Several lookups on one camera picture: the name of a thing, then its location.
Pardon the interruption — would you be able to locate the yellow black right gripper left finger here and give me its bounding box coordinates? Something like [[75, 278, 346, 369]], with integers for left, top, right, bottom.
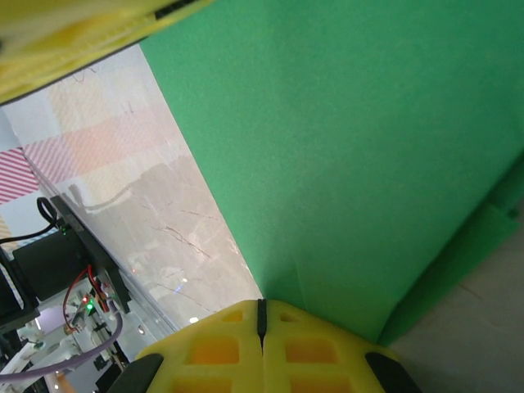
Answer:
[[109, 299, 265, 393]]

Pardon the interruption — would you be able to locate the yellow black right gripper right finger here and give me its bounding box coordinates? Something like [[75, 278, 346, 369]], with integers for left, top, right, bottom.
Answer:
[[260, 299, 423, 393]]

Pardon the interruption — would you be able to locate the green paper sheet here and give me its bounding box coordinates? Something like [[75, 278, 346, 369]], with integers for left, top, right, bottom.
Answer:
[[138, 0, 524, 346]]

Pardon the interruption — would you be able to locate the right circuit board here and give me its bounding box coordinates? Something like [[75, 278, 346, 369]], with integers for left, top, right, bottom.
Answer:
[[76, 285, 120, 325]]

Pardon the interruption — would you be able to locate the long aluminium base rail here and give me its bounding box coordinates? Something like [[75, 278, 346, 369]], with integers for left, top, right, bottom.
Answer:
[[22, 155, 183, 335]]

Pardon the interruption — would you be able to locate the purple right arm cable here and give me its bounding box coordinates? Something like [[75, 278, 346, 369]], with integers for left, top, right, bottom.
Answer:
[[0, 309, 125, 378]]

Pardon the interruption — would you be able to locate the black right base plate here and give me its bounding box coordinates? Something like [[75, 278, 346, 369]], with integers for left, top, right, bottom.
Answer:
[[47, 194, 133, 315]]

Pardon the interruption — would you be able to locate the thin black base wire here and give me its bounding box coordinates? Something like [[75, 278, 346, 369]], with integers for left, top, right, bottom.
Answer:
[[0, 196, 63, 247]]

